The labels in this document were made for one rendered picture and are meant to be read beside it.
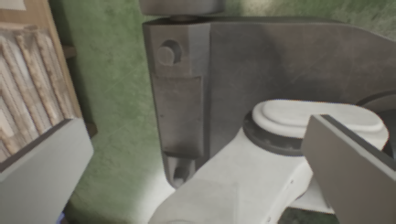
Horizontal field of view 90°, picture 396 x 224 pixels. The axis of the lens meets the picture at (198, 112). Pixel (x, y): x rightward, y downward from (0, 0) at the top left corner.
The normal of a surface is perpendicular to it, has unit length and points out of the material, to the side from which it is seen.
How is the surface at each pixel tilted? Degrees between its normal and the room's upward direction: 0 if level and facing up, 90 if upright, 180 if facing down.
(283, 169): 90
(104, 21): 0
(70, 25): 0
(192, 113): 0
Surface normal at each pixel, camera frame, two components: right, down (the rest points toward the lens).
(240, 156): -0.02, -0.86
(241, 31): -0.20, 0.50
